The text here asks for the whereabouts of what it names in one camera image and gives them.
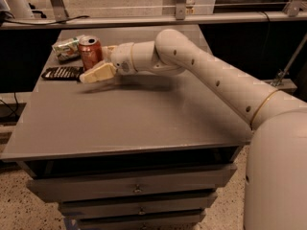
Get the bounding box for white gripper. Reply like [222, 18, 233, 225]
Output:
[80, 42, 136, 83]

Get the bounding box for red coke can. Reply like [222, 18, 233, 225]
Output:
[78, 35, 104, 71]

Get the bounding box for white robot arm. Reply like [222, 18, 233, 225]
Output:
[81, 29, 307, 230]

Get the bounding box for crushed green white can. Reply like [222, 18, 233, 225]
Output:
[52, 35, 83, 61]

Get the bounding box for dark rxbar chocolate bar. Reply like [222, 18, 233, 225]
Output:
[41, 66, 83, 81]

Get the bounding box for grey drawer cabinet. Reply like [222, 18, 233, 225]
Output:
[0, 24, 256, 230]

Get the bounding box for white pipe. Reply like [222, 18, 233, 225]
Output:
[6, 0, 34, 19]

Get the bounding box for top grey drawer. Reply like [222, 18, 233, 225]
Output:
[27, 164, 237, 202]

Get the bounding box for grey drawer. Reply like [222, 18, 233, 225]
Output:
[78, 209, 205, 230]
[59, 190, 217, 219]
[27, 164, 237, 202]

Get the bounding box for middle grey drawer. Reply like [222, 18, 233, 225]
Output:
[59, 190, 217, 219]

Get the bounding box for bottom grey drawer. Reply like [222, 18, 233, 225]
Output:
[78, 209, 205, 230]

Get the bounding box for black cable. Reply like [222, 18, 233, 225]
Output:
[3, 14, 90, 27]

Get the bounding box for grey metal rail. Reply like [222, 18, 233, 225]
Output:
[0, 11, 307, 30]

